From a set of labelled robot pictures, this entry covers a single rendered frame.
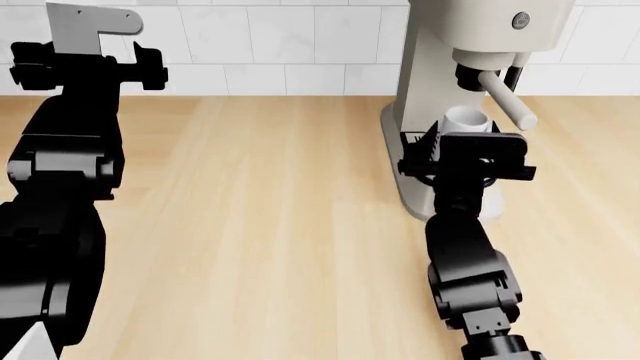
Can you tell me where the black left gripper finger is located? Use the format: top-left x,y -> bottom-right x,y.
8,40 -> 55,92
131,39 -> 169,92

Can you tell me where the cream and black steam wand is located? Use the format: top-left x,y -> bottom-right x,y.
503,51 -> 531,93

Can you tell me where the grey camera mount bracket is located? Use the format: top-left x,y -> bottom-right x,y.
45,1 -> 145,57

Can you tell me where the cream portafilter handle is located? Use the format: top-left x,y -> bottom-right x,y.
455,63 -> 540,132

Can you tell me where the white robot torso panel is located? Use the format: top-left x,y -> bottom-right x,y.
0,321 -> 67,360

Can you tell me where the cream coffee machine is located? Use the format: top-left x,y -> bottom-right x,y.
379,0 -> 577,223

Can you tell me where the white mug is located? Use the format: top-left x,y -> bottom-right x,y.
438,105 -> 496,135

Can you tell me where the round grey start button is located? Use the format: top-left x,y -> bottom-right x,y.
510,10 -> 536,30

